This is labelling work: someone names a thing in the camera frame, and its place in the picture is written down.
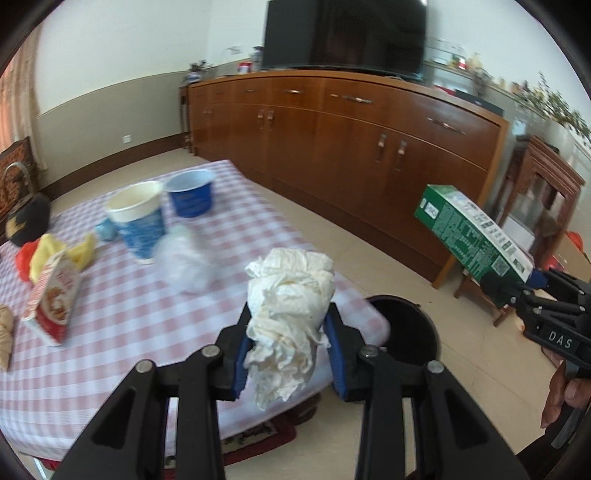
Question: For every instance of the small wooden side table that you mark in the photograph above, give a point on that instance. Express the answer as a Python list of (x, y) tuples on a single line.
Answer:
[(549, 166)]

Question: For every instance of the green carton box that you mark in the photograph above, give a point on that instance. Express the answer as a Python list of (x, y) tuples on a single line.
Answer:
[(466, 230)]

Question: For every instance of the pink checked tablecloth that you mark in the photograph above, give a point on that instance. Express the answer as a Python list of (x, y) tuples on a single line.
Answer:
[(138, 323)]

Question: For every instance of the flat black device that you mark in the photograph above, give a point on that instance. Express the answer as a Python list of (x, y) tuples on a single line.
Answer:
[(480, 104)]

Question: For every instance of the crumpled clear plastic bag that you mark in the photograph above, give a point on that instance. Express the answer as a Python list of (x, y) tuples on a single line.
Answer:
[(184, 258)]

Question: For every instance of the black kettle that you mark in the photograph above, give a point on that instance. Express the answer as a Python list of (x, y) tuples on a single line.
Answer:
[(27, 217)]

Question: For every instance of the white paper towel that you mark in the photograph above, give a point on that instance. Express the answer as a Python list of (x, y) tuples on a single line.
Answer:
[(286, 300)]

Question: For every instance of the dark red rug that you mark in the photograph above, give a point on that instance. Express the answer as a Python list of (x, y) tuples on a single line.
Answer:
[(258, 438)]

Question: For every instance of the beige bread piece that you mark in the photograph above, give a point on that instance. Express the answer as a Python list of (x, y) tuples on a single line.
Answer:
[(5, 337)]

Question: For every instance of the cardboard box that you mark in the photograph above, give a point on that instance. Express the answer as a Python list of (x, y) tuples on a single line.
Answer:
[(561, 251)]

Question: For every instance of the black trash bin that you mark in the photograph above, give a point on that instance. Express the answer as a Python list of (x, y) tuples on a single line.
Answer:
[(411, 323)]

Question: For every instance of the large leafy plant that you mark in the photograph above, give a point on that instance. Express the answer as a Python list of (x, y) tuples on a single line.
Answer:
[(554, 104)]

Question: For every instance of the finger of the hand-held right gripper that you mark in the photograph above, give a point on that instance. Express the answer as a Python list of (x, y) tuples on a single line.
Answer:
[(508, 290), (538, 278)]

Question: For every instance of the dark blue cup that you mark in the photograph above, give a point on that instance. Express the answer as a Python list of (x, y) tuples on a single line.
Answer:
[(190, 196)]

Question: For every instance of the long wooden cabinet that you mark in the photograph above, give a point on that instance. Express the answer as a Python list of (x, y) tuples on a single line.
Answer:
[(323, 138)]

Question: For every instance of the white red jar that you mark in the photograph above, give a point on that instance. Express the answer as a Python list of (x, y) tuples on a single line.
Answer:
[(244, 67)]

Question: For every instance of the white blue paper cup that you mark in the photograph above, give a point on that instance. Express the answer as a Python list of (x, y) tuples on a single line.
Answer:
[(138, 221)]

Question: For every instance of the yellow knitted cloth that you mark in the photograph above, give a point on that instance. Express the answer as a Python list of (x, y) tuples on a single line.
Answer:
[(46, 251)]

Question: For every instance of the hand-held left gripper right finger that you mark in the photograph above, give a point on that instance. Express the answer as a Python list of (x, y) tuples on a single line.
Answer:
[(334, 360)]

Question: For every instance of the white box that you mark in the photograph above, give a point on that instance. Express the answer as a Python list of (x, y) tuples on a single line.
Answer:
[(517, 230)]

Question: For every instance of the red white carton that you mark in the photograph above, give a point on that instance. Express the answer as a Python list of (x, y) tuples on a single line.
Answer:
[(53, 300)]

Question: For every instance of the black television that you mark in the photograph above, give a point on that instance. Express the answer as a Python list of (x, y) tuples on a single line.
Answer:
[(346, 32)]

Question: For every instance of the person's right hand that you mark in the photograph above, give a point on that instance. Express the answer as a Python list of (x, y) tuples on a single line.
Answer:
[(556, 397)]

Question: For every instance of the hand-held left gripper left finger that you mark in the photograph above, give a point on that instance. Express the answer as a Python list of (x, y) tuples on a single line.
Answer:
[(240, 364)]

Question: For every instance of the small crumpled blue wrapper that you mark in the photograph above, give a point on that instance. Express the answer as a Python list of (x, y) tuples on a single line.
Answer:
[(107, 230)]

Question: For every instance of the small potted plant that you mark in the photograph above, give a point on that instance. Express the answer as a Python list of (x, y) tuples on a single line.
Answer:
[(198, 71)]

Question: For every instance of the carved wooden chair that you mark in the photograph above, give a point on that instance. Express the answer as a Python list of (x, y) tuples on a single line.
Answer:
[(16, 159)]

